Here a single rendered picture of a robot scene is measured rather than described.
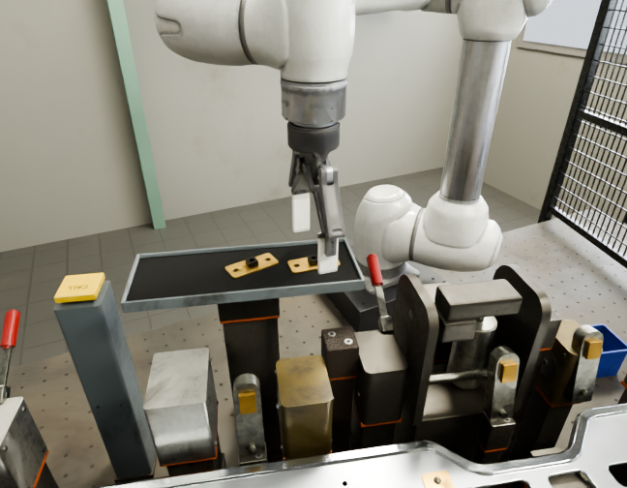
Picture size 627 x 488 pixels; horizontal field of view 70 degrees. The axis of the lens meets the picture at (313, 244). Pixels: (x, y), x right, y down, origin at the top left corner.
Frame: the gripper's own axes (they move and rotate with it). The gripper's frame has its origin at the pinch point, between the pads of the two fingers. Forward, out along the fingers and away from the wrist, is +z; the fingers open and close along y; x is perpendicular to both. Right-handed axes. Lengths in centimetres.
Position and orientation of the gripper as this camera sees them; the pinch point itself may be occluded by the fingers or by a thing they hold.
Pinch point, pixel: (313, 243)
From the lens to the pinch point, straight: 73.7
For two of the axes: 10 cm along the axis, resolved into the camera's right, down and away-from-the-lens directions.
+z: 0.0, 8.6, 5.1
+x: 9.5, -1.6, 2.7
